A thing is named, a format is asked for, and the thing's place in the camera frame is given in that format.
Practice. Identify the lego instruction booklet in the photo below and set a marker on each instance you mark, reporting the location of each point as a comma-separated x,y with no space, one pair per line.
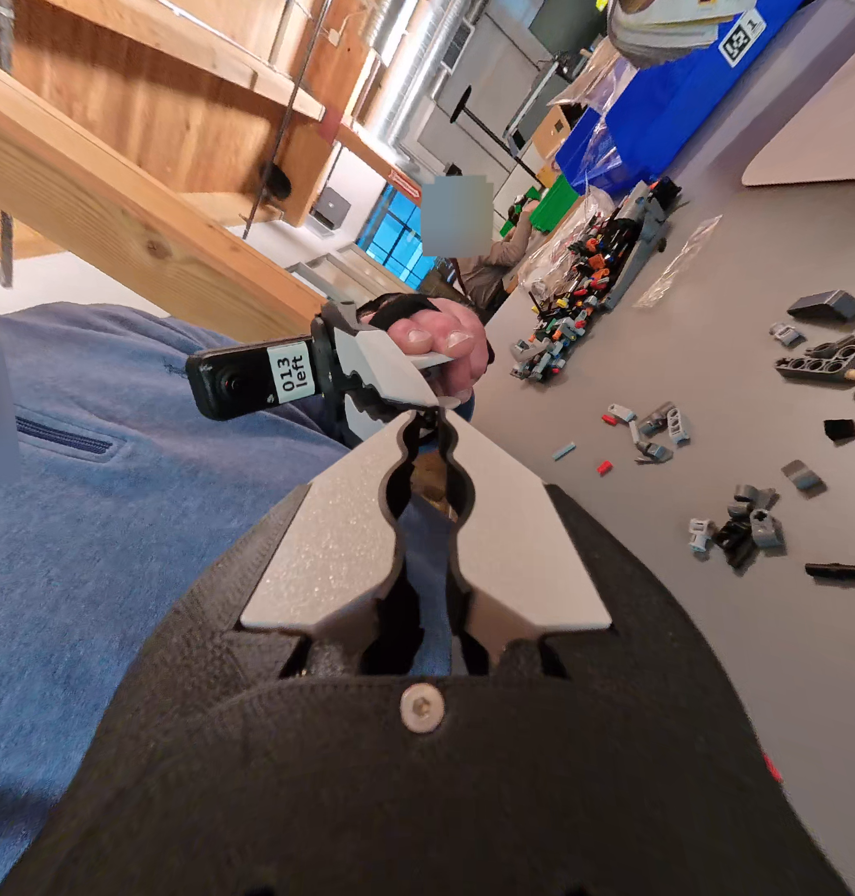
680,28

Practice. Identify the cluster of grey lego connectors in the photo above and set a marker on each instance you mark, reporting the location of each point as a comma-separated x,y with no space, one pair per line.
659,431

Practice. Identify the small light grey lego connector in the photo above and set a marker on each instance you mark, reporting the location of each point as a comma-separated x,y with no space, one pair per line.
786,335
701,534

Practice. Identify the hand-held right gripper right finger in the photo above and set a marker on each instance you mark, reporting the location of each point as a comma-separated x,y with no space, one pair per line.
533,553

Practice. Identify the cluster of dark lego connectors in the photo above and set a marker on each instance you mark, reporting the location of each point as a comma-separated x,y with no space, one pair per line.
750,532

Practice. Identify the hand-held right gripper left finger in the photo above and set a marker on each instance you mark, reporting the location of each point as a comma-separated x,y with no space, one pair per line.
323,553

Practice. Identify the partly built lego model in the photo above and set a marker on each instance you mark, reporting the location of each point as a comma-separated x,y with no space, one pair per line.
596,287

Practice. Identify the dark grey curved lego brick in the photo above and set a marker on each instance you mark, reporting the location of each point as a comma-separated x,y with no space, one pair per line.
827,304

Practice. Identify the small grey lego brick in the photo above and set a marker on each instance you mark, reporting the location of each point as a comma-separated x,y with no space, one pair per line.
803,476

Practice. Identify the person's left hand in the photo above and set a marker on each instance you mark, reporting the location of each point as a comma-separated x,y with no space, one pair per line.
449,336

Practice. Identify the small clear plastic bag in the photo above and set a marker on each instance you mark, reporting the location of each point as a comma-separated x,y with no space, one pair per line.
677,262

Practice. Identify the blue storage bin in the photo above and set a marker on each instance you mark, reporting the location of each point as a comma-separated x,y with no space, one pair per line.
680,98

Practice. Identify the dark grey angled lego beam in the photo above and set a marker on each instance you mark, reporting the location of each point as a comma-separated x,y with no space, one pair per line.
827,361

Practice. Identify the wooden ceiling beams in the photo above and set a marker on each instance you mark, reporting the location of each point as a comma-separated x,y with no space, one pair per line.
134,154

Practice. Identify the person's blue clothing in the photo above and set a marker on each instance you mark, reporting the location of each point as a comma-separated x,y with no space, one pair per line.
106,532

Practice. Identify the black floor lamp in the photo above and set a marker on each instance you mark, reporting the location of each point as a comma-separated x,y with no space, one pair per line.
491,133

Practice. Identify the green storage bin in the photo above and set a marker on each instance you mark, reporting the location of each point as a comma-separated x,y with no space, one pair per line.
547,207

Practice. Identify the small bluish grey lego piece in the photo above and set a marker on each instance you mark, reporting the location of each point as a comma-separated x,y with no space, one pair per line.
564,451

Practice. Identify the cardboard box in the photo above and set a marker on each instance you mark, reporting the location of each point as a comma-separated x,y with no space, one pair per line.
547,140

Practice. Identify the red pin with grey connector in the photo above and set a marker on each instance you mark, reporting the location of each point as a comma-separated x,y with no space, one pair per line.
620,413

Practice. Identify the window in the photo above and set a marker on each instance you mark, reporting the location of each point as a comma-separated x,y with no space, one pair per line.
397,231

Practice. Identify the small black lego slope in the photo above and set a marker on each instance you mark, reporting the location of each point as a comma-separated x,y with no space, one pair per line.
841,430

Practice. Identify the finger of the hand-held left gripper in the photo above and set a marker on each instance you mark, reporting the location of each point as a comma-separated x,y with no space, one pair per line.
372,417
393,367

